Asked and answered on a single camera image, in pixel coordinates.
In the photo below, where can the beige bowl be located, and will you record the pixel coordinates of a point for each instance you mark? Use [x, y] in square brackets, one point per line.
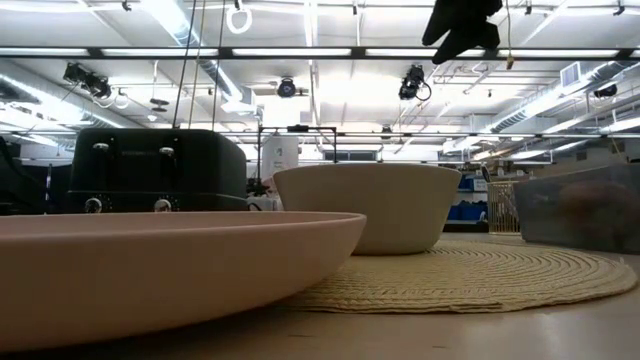
[370, 210]

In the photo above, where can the black aluminium rig frame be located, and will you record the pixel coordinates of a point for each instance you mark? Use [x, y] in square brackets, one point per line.
[225, 52]

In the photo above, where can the blue storage bin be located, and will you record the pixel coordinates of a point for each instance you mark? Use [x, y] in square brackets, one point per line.
[467, 210]
[472, 183]

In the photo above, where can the white cylinder tank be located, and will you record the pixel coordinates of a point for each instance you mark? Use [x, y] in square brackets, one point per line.
[280, 155]

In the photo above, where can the round woven straw placemat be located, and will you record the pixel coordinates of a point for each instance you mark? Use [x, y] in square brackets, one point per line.
[475, 280]

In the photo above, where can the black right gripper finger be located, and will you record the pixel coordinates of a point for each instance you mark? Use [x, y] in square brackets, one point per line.
[457, 50]
[437, 30]

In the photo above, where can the black ceiling spotlight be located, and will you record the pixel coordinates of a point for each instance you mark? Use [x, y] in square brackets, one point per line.
[286, 88]
[87, 80]
[605, 91]
[412, 82]

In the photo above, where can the red apple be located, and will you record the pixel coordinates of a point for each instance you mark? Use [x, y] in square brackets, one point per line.
[600, 215]

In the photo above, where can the grey translucent plastic bin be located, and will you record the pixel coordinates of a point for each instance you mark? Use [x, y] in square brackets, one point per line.
[540, 215]

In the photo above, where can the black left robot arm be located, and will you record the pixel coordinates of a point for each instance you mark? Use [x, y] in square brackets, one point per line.
[20, 185]

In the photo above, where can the pink plate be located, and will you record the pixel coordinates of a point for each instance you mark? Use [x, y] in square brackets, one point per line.
[150, 280]

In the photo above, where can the black four-slot toaster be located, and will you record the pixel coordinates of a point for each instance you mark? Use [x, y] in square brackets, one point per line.
[155, 170]

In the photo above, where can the black tubular stand frame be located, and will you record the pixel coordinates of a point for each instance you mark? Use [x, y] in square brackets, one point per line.
[297, 128]

